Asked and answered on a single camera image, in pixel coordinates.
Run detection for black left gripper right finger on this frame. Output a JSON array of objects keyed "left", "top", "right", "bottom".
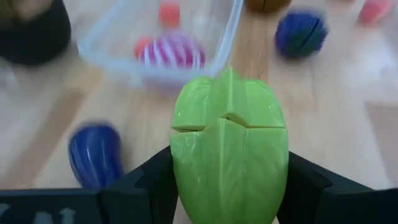
[{"left": 275, "top": 151, "right": 376, "bottom": 224}]

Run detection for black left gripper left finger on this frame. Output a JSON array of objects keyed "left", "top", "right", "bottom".
[{"left": 101, "top": 145, "right": 180, "bottom": 224}]

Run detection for purple toy eggplant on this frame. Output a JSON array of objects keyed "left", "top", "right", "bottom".
[{"left": 67, "top": 121, "right": 126, "bottom": 190}]

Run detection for purple white striped toy onion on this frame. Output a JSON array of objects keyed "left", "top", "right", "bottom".
[{"left": 138, "top": 30, "right": 206, "bottom": 71}]

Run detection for purple toy grapes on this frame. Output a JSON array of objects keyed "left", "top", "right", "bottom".
[{"left": 274, "top": 9, "right": 330, "bottom": 60}]

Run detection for brown toy kiwi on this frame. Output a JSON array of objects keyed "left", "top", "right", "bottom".
[{"left": 244, "top": 0, "right": 293, "bottom": 14}]

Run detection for clear plastic tupperware container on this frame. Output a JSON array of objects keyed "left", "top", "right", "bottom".
[{"left": 76, "top": 0, "right": 245, "bottom": 91}]

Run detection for potted succulent plant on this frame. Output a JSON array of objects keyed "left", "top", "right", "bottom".
[{"left": 0, "top": 0, "right": 72, "bottom": 67}]

